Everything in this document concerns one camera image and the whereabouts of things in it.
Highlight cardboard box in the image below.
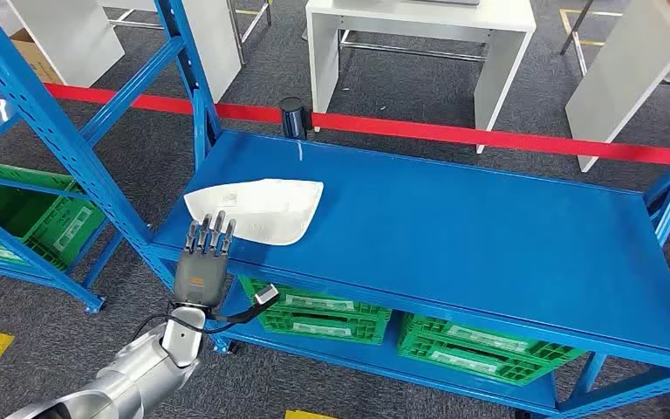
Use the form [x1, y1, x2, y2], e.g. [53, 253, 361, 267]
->
[8, 29, 65, 86]

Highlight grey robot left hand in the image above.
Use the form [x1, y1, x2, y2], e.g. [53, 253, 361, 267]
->
[173, 210, 238, 307]

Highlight green plastic crate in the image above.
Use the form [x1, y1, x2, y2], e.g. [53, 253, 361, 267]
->
[0, 162, 107, 273]
[398, 313, 585, 368]
[238, 276, 393, 320]
[397, 338, 558, 388]
[258, 309, 393, 347]

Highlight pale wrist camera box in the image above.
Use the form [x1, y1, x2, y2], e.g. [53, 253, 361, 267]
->
[253, 284, 281, 307]

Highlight white plastic body panel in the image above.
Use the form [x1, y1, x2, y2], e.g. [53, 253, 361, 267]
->
[183, 177, 325, 248]

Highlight black stanchion post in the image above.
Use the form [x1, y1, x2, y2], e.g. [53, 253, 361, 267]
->
[278, 97, 313, 141]

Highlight red barrier belt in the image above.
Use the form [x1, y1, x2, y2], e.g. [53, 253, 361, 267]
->
[311, 113, 670, 167]
[0, 72, 284, 124]

